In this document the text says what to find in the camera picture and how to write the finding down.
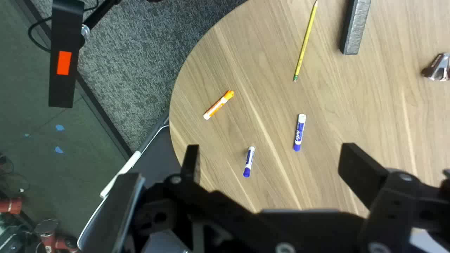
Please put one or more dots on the white glue stick blue cap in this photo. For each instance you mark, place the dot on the white glue stick blue cap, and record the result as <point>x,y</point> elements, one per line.
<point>248,161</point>

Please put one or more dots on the black rectangular eraser block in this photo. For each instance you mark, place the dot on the black rectangular eraser block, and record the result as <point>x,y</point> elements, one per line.
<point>355,25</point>

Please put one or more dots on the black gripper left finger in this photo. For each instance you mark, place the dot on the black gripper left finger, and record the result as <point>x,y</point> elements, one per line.
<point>190,161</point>

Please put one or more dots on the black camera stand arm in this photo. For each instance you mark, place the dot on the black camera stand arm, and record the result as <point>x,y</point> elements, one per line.
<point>100,12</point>

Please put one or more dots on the blue marker with white cap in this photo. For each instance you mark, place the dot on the blue marker with white cap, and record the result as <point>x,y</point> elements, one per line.
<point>298,132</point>

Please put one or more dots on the black box with orange patch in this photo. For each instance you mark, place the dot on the black box with orange patch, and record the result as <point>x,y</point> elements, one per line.
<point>64,50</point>

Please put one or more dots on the red and black machinery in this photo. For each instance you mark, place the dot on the red and black machinery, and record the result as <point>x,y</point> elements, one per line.
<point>28,225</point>

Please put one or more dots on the black metal binder clip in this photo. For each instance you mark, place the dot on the black metal binder clip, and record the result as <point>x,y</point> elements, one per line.
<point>436,67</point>

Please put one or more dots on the yellow pencil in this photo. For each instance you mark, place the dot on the yellow pencil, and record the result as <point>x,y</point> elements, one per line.
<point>305,41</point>

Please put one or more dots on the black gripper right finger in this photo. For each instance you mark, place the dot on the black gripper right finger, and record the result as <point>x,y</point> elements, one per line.
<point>360,170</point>

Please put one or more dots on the orange yellow marker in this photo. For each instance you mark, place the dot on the orange yellow marker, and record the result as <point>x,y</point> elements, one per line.
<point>218,104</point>

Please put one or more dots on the grey mesh office chair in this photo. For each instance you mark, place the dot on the grey mesh office chair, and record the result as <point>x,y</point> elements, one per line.
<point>117,211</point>

